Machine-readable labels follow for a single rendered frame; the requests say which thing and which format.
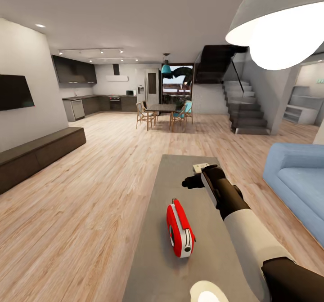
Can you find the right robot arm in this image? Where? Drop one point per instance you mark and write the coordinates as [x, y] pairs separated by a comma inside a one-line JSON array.
[[271, 272]]

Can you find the radio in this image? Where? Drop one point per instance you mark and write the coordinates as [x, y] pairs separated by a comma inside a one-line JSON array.
[[182, 237]]

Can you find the oven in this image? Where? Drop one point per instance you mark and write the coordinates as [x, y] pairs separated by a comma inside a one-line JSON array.
[[115, 102]]

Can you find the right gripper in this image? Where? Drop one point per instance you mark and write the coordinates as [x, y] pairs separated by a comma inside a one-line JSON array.
[[191, 182]]

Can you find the sofa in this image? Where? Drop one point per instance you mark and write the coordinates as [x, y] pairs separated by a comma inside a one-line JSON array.
[[295, 173]]

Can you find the cabinet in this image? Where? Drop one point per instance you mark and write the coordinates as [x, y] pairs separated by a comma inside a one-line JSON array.
[[21, 162], [87, 73], [67, 70]]

